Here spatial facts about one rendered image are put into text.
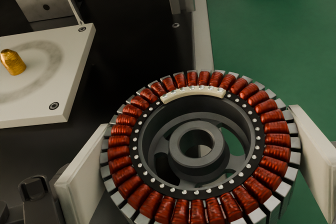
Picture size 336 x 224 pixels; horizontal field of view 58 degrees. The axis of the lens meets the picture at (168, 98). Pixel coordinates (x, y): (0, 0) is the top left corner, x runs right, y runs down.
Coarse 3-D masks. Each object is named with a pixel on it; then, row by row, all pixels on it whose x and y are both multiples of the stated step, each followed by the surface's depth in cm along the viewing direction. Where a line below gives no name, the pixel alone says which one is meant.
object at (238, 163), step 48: (144, 96) 20; (192, 96) 19; (240, 96) 18; (144, 144) 18; (192, 144) 20; (288, 144) 16; (144, 192) 15; (192, 192) 15; (240, 192) 14; (288, 192) 14
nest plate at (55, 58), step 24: (0, 48) 38; (24, 48) 37; (48, 48) 36; (72, 48) 35; (0, 72) 35; (24, 72) 34; (48, 72) 33; (72, 72) 32; (0, 96) 32; (24, 96) 31; (48, 96) 30; (72, 96) 31; (0, 120) 29; (24, 120) 29; (48, 120) 29
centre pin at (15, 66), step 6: (6, 48) 33; (0, 54) 32; (6, 54) 32; (12, 54) 33; (0, 60) 33; (6, 60) 32; (12, 60) 33; (18, 60) 33; (6, 66) 33; (12, 66) 33; (18, 66) 33; (24, 66) 34; (12, 72) 33; (18, 72) 34
